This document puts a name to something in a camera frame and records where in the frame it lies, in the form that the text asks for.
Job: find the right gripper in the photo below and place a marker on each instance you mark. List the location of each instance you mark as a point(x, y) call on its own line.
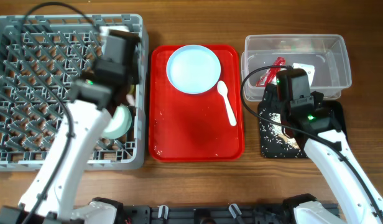
point(316, 97)

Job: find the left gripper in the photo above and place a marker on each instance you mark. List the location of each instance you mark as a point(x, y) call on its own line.
point(136, 73)

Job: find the yellow plastic cup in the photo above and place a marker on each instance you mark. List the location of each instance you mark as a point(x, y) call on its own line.
point(132, 89)

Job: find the food scraps and rice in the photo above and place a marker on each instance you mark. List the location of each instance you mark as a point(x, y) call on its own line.
point(276, 145)

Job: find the red sauce packet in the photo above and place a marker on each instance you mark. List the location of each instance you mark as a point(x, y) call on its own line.
point(270, 74)

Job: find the green shallow bowl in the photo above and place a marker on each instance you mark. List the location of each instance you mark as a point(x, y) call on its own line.
point(119, 124)

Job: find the light blue plate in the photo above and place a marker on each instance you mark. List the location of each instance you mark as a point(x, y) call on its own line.
point(193, 69)

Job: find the white plastic spoon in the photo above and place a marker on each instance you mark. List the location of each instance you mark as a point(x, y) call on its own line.
point(223, 91)

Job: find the white plastic fork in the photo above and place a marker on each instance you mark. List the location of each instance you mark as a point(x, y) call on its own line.
point(130, 100)

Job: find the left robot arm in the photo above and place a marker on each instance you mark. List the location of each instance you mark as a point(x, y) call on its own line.
point(51, 196)

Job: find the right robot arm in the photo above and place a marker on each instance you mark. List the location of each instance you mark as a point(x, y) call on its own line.
point(319, 134)

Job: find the black waste tray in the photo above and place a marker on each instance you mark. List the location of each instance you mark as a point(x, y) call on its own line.
point(269, 107)

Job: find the grey dishwasher rack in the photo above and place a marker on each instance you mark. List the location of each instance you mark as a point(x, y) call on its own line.
point(39, 58)

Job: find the clear plastic bin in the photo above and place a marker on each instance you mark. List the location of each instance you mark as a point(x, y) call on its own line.
point(323, 56)

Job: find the red plastic tray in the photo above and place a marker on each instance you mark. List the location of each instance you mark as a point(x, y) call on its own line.
point(191, 128)

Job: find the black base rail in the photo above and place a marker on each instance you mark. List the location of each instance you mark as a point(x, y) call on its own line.
point(266, 213)

